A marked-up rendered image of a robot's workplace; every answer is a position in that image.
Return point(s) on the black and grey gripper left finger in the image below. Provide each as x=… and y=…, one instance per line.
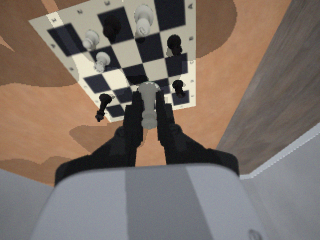
x=119, y=151

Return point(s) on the black and white chessboard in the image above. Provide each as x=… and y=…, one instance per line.
x=134, y=59

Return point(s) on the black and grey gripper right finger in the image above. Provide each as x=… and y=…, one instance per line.
x=181, y=148

